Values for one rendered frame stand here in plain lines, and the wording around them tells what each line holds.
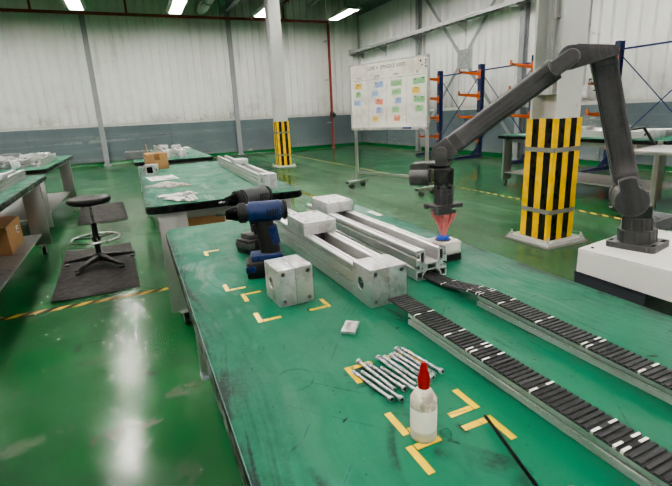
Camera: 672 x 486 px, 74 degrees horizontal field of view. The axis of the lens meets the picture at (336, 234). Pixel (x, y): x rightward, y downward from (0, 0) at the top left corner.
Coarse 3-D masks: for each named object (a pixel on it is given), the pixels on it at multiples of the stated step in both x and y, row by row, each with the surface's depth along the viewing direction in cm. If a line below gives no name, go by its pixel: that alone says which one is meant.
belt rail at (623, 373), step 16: (480, 304) 103; (496, 304) 99; (512, 320) 95; (544, 336) 88; (560, 336) 84; (576, 352) 82; (592, 352) 79; (608, 368) 76; (624, 368) 74; (640, 384) 72; (656, 384) 69
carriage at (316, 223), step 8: (288, 216) 151; (296, 216) 148; (304, 216) 148; (312, 216) 147; (320, 216) 147; (328, 216) 146; (288, 224) 152; (296, 224) 145; (304, 224) 138; (312, 224) 140; (320, 224) 141; (328, 224) 142; (304, 232) 139; (312, 232) 140; (320, 232) 141
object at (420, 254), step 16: (336, 224) 164; (352, 224) 152; (368, 224) 157; (384, 224) 149; (368, 240) 143; (384, 240) 134; (400, 240) 130; (416, 240) 131; (432, 240) 128; (400, 256) 127; (416, 256) 119; (432, 256) 125; (416, 272) 120
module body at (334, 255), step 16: (288, 208) 182; (288, 240) 157; (304, 240) 144; (320, 240) 133; (336, 240) 137; (352, 240) 132; (304, 256) 144; (320, 256) 131; (336, 256) 120; (352, 256) 128; (368, 256) 119; (336, 272) 122; (352, 272) 112; (352, 288) 114
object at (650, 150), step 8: (632, 128) 351; (640, 128) 360; (648, 136) 363; (640, 152) 325; (648, 152) 321; (656, 152) 317; (664, 152) 313; (656, 160) 362; (656, 168) 363; (656, 176) 364; (656, 184) 365; (656, 216) 341; (664, 216) 348; (656, 224) 327; (664, 224) 334
